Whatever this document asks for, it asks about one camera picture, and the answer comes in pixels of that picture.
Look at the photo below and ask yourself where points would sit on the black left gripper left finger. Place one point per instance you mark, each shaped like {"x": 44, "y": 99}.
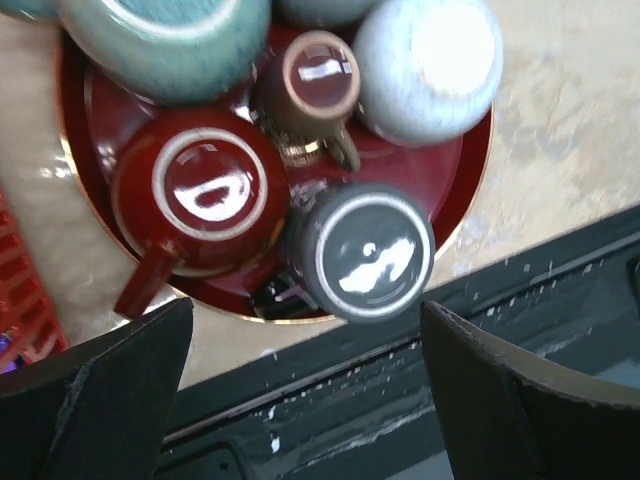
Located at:
{"x": 99, "y": 410}

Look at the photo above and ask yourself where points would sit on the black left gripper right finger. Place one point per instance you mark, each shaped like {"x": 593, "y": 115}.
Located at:
{"x": 506, "y": 413}

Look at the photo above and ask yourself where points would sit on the dark grey mug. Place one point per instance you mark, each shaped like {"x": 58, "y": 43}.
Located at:
{"x": 360, "y": 251}

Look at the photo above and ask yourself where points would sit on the red floral mug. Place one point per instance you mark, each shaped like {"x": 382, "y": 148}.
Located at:
{"x": 196, "y": 192}

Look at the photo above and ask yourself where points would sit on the white speckled mug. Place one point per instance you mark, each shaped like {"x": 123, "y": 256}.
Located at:
{"x": 429, "y": 69}

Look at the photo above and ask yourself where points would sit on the teal glazed mug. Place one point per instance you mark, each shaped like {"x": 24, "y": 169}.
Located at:
{"x": 174, "y": 52}

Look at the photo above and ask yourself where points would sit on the grey-blue round mug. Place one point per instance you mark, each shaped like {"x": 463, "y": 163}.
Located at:
{"x": 324, "y": 13}

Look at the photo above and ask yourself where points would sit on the red plastic basket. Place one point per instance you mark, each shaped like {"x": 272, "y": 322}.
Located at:
{"x": 30, "y": 329}

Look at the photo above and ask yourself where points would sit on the small brown espresso cup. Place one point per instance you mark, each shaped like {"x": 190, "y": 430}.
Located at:
{"x": 305, "y": 97}

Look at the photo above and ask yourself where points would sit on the black table front rail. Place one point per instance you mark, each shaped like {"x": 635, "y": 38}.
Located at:
{"x": 355, "y": 403}

